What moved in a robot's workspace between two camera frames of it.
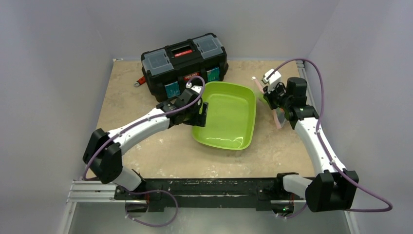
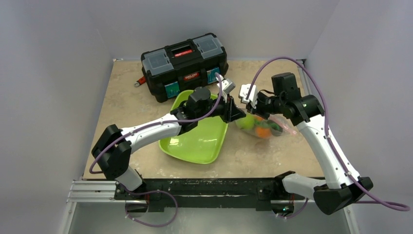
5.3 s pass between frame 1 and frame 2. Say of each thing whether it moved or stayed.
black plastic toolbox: stayed
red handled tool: stayed
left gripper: moved
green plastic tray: moved
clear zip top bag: moved
